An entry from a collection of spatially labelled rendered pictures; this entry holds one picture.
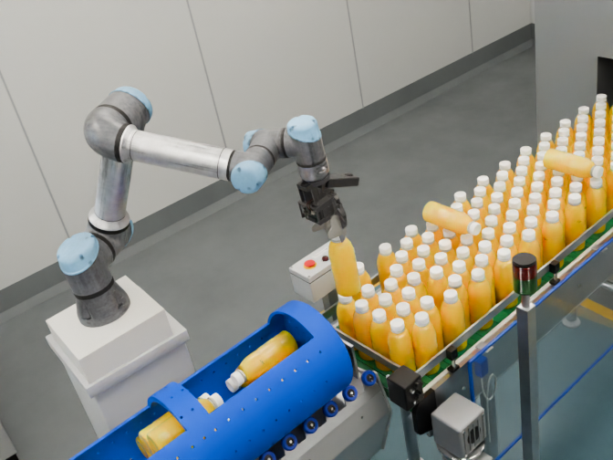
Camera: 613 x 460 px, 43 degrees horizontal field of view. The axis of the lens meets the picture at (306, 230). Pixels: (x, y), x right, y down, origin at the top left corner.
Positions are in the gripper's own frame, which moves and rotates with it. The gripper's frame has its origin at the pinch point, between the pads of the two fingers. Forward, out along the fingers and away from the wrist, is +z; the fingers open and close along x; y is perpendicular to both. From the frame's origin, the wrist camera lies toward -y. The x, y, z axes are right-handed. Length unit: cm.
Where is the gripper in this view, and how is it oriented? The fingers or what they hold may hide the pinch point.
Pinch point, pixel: (337, 234)
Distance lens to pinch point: 206.9
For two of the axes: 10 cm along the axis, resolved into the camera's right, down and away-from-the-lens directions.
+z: 2.2, 8.0, 5.6
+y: -7.1, 5.3, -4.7
